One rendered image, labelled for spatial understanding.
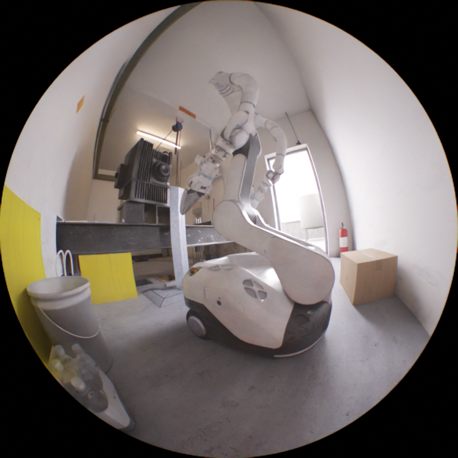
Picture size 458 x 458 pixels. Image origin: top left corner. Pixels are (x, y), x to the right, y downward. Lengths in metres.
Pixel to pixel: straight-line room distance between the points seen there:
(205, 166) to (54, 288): 0.82
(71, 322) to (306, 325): 0.69
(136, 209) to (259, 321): 1.32
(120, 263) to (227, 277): 1.02
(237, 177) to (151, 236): 1.07
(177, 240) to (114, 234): 0.63
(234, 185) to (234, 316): 0.53
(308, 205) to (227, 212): 6.15
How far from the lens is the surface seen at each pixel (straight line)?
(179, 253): 1.42
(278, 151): 0.94
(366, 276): 0.92
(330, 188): 2.50
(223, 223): 0.58
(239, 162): 0.68
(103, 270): 1.29
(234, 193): 0.63
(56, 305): 0.51
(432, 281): 0.83
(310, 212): 6.57
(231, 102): 1.02
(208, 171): 0.50
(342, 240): 2.27
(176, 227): 1.42
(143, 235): 1.42
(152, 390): 0.58
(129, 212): 1.40
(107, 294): 1.33
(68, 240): 1.39
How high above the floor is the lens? 0.47
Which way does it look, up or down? 4 degrees up
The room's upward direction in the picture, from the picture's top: 5 degrees counter-clockwise
